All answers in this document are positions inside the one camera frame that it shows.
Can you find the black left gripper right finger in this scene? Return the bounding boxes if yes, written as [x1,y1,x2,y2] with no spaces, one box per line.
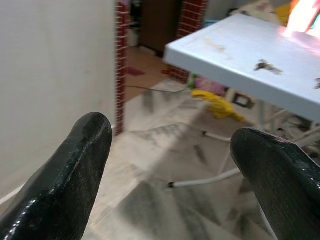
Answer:
[229,127,320,240]

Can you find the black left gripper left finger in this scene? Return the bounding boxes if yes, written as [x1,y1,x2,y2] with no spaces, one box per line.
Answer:
[0,111,113,240]

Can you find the silver keys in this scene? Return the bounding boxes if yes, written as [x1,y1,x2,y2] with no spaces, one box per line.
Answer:
[254,59,284,76]

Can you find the white table leg tube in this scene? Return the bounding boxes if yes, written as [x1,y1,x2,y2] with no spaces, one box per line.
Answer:
[166,168,241,192]
[201,130,232,143]

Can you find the white stool with square hole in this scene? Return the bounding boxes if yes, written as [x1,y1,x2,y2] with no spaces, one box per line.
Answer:
[225,86,256,110]

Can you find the yellow cloth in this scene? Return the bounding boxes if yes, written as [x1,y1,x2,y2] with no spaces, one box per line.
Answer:
[191,89,246,123]

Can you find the red floor mat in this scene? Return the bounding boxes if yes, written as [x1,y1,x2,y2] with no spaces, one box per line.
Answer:
[128,66,146,77]

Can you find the red tiled doorway pillar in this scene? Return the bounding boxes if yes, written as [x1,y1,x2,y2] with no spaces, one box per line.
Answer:
[166,0,208,83]
[114,0,130,137]

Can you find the white plastic table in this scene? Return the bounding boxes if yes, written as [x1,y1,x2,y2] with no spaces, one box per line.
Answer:
[163,13,320,123]

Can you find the white bin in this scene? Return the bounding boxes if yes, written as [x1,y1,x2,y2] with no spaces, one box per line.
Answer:
[128,26,140,48]

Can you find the dinosaur print pillow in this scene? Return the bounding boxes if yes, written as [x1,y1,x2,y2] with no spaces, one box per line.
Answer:
[231,0,288,26]

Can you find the yellow pillow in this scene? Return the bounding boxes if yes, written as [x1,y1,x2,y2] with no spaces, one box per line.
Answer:
[274,3,292,17]

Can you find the blue plastic box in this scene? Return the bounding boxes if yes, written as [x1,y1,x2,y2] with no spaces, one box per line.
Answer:
[203,18,220,29]

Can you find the dark wooden door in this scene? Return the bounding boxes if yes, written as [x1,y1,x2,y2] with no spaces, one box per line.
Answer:
[138,0,183,57]

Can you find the white table leg frame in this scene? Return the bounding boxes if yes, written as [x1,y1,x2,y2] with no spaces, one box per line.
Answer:
[256,101,320,152]

